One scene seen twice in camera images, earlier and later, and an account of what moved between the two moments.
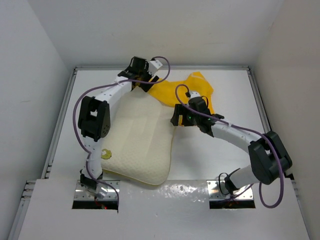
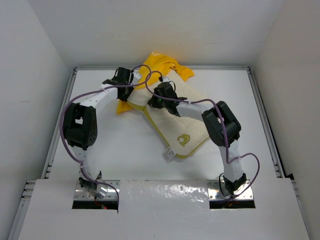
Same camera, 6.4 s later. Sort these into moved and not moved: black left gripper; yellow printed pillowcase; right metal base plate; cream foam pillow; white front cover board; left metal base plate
Moved: cream foam pillow; black left gripper; yellow printed pillowcase
Not moved: white front cover board; right metal base plate; left metal base plate
